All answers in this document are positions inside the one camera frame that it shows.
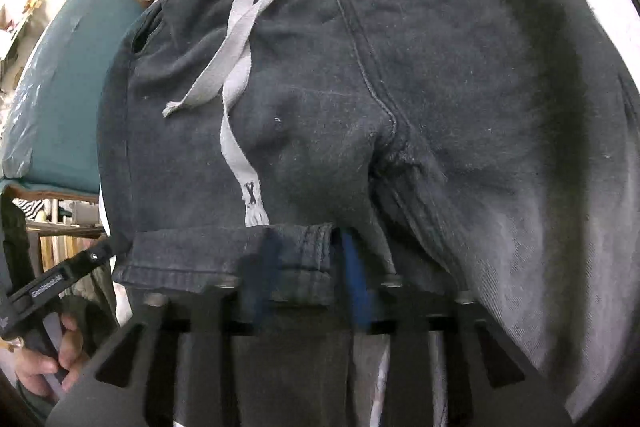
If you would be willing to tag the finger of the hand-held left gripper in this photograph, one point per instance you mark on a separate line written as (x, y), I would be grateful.
(97, 257)

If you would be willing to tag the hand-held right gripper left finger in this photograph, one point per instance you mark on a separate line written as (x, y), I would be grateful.
(265, 279)

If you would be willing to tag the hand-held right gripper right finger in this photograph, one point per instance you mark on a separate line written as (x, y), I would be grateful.
(352, 279)

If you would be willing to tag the dark grey pants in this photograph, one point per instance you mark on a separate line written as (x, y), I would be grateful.
(425, 82)

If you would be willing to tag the person's left forearm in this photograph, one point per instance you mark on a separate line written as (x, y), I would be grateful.
(32, 399)

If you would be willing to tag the person's left hand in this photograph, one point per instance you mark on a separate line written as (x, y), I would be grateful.
(35, 372)

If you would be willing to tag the wooden rack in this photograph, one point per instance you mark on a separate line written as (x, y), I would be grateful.
(65, 229)

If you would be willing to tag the teal mattress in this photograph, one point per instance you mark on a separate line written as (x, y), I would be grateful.
(65, 82)

